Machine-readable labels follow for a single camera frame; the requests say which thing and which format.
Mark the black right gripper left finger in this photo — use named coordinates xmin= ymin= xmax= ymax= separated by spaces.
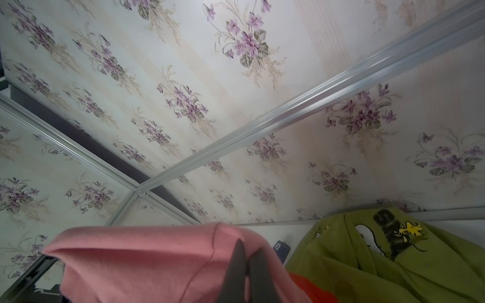
xmin=216 ymin=239 xmax=248 ymax=303

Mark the pink cloth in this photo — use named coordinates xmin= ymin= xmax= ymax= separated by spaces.
xmin=43 ymin=223 xmax=309 ymax=302

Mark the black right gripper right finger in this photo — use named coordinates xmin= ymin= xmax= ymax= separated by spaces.
xmin=248 ymin=249 xmax=282 ymax=303

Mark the green printed cloth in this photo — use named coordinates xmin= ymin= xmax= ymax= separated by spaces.
xmin=286 ymin=208 xmax=484 ymax=302

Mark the red cloth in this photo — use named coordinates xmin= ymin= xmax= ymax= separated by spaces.
xmin=289 ymin=272 xmax=339 ymax=303

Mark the aluminium frame profile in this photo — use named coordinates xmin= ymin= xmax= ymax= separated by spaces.
xmin=1 ymin=1 xmax=484 ymax=293

